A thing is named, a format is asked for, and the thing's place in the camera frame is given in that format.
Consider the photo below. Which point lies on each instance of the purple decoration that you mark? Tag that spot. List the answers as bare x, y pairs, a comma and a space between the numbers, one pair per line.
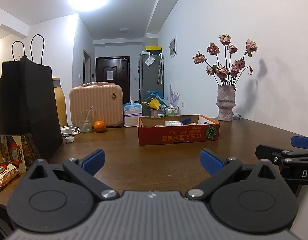
174, 96

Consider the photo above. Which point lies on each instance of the pink ceramic vase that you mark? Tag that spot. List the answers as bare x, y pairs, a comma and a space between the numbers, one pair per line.
226, 102

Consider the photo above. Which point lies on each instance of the orange snack packet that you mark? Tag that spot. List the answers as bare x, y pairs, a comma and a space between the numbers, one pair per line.
5, 176

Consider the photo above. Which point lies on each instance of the white tissue pack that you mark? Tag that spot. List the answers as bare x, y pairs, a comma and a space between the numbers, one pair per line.
131, 121

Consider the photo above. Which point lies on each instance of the small ceiling lamp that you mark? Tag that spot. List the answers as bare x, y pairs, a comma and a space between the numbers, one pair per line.
124, 30

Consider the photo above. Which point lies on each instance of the clear plastic sheet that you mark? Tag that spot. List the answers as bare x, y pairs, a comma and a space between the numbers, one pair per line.
149, 61

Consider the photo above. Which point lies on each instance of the white paper notice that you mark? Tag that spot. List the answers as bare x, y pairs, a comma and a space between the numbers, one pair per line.
110, 75

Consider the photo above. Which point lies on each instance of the pink ribbed suitcase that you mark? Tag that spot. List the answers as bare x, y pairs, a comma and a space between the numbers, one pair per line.
96, 105

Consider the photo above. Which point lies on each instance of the black paper bag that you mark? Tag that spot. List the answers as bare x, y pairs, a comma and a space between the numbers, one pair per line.
26, 105

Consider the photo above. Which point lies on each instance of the colourful printed packet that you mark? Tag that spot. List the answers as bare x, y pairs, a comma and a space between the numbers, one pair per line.
16, 152

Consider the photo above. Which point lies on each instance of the pink pot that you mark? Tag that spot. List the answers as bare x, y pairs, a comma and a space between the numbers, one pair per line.
154, 112

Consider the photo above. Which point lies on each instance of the white bottle cap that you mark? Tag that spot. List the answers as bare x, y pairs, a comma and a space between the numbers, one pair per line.
69, 139

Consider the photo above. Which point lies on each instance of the yellow box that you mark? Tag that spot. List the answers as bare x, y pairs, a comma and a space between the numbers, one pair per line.
153, 48

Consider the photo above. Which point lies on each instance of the yellow watering can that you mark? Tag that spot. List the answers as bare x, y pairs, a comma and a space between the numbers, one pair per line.
154, 103

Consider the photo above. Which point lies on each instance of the white pill bottle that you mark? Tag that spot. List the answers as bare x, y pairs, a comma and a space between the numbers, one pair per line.
174, 123

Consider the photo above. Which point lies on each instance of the grey refrigerator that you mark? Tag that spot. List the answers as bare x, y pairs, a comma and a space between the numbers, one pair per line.
149, 82

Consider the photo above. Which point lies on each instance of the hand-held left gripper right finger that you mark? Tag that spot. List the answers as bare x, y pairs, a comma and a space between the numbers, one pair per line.
210, 161

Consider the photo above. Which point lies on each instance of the small blue plastic object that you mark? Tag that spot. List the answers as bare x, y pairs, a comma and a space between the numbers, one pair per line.
185, 120

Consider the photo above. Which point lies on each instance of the dark side door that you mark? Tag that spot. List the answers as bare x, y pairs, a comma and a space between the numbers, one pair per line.
87, 67

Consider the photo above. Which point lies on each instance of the dried pink roses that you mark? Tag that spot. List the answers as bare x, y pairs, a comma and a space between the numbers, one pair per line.
213, 48

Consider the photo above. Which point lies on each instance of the wall picture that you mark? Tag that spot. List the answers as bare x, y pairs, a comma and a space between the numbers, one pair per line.
173, 46

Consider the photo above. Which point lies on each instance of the blue tissue pack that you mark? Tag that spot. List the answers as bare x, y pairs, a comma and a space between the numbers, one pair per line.
132, 108

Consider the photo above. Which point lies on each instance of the yellow thermos bottle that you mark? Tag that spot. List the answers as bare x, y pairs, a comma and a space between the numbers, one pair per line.
60, 105

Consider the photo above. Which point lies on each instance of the orange fruit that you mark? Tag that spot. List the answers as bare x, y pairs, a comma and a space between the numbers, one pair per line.
99, 126

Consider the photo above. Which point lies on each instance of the dark entrance door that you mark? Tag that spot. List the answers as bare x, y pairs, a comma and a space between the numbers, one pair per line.
121, 87

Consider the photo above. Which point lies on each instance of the clear glass cup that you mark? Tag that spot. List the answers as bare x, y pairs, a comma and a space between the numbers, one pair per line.
85, 128

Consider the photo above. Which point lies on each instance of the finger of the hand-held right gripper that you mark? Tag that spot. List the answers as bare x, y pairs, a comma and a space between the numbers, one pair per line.
266, 152
302, 142

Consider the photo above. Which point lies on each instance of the beige block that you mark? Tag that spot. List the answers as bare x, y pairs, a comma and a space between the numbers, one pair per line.
193, 123

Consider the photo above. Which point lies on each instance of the white folded umbrella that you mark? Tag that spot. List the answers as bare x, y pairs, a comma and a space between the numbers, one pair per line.
161, 68

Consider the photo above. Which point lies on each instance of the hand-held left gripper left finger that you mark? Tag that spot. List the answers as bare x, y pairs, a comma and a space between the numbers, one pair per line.
95, 160

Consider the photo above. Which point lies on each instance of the red cardboard box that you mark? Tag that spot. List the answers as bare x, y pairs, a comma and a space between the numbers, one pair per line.
169, 137

